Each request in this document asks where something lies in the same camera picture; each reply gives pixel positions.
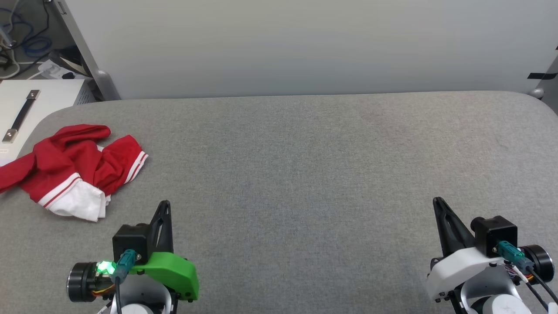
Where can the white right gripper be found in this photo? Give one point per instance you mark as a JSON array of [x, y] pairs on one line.
[[457, 266]]

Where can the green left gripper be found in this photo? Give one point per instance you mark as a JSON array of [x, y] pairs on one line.
[[174, 270]]

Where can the red white basketball jersey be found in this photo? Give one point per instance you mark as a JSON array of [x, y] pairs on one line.
[[65, 165]]

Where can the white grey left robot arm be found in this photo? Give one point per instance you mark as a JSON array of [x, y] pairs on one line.
[[80, 281]]

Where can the grey fabric sofa cushion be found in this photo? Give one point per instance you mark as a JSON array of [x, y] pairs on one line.
[[305, 174]]

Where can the black tape strip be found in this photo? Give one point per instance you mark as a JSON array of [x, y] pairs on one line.
[[542, 76]]

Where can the white metal equipment case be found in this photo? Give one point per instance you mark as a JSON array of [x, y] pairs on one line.
[[48, 96]]

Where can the white power strip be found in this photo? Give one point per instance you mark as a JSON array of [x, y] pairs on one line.
[[54, 69]]

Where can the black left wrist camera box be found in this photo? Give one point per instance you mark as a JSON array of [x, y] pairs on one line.
[[130, 240]]

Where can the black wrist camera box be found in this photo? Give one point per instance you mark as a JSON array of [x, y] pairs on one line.
[[495, 233], [130, 240]]

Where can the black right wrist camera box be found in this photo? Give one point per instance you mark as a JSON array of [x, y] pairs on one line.
[[495, 233]]

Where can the grey round frame foot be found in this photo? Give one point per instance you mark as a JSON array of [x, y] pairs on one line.
[[537, 93]]

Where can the grey partition frame post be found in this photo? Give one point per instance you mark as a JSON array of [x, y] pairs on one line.
[[89, 56]]

